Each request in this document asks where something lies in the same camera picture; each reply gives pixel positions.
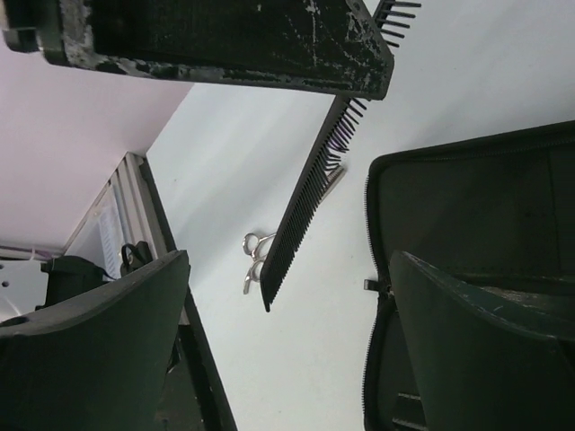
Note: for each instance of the left silver scissors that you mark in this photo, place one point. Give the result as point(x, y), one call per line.
point(254, 245)

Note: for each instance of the long black barber comb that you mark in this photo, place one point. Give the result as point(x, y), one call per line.
point(310, 197)

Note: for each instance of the black zip tool case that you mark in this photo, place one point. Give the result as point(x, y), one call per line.
point(497, 207)

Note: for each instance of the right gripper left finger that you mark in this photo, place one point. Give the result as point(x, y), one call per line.
point(96, 361)

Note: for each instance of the aluminium front rail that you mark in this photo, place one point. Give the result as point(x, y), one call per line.
point(121, 213)

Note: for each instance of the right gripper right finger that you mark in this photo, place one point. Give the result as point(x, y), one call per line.
point(487, 354)

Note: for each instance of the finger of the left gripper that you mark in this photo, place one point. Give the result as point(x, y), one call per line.
point(330, 47)

